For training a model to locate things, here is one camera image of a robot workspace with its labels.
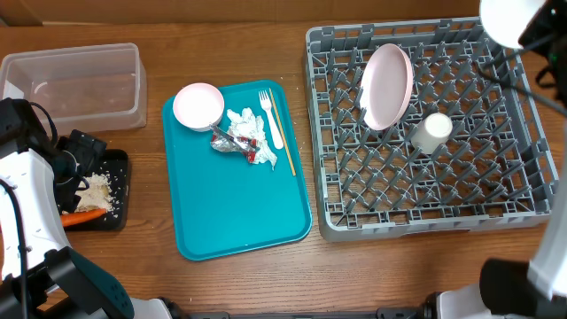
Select silver red snack wrapper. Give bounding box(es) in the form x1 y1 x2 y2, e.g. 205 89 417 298
210 126 260 163

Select wooden chopstick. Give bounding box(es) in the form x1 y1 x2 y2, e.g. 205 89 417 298
268 88 296 176

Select white tissue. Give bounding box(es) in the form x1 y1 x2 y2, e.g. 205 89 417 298
227 107 277 169

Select rice and peanut shells pile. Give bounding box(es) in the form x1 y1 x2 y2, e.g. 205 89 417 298
75 174 118 218

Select black plastic tray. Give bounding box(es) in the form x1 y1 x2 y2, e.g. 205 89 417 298
64 149 131 231

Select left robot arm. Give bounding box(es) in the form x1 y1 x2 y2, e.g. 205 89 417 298
1 133 135 318

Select white round plate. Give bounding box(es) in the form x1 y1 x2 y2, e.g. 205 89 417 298
360 43 414 131

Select white bowl with few peanuts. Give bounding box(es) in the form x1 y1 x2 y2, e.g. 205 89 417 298
173 82 225 132

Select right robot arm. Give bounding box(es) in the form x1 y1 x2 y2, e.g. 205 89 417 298
413 0 566 319

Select white plastic fork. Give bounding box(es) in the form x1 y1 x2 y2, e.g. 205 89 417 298
259 90 284 150

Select teal serving tray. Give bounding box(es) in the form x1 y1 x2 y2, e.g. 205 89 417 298
162 80 313 261

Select white paper cup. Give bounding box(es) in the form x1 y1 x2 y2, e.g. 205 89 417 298
410 113 453 155

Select white bowl with rice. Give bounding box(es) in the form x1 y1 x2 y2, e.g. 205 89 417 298
479 0 546 49

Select clear plastic bin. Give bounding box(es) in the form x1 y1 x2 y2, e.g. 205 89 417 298
1 43 147 135

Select grey dishwasher rack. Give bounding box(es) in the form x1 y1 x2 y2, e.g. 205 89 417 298
306 17 559 242

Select orange carrot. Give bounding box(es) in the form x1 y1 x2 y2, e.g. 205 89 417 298
60 208 106 228

